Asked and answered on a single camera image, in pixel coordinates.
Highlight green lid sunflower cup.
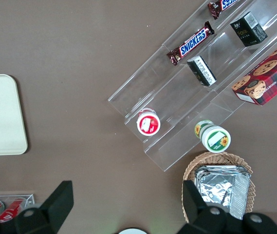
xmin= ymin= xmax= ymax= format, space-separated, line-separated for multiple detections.
xmin=193 ymin=119 xmax=232 ymax=154

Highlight red lid yogurt cup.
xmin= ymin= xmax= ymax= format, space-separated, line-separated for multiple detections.
xmin=136 ymin=107 xmax=161 ymax=136

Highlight clear acrylic tiered shelf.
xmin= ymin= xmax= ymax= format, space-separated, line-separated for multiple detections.
xmin=108 ymin=0 xmax=277 ymax=173

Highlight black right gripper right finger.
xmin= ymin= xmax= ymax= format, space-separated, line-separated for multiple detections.
xmin=178 ymin=179 xmax=245 ymax=234

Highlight Snickers chocolate bar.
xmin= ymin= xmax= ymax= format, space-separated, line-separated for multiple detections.
xmin=207 ymin=0 xmax=239 ymax=20
xmin=166 ymin=20 xmax=215 ymax=66

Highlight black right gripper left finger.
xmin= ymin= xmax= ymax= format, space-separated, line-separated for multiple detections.
xmin=15 ymin=180 xmax=74 ymax=234

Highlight aluminium foil food container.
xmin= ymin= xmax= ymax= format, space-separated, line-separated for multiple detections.
xmin=195 ymin=165 xmax=253 ymax=177

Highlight clear acrylic bottle rack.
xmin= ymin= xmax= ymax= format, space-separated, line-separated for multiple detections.
xmin=0 ymin=194 xmax=36 ymax=220

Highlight silver foil packets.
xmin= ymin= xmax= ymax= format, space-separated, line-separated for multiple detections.
xmin=194 ymin=170 xmax=251 ymax=221

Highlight red tartan cookie box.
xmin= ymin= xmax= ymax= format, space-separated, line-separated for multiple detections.
xmin=231 ymin=35 xmax=277 ymax=106

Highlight light wicker basket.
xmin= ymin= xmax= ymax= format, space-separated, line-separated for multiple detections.
xmin=182 ymin=151 xmax=256 ymax=224

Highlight small black carton box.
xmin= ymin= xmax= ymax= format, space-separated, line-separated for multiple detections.
xmin=230 ymin=11 xmax=268 ymax=47
xmin=186 ymin=55 xmax=217 ymax=87

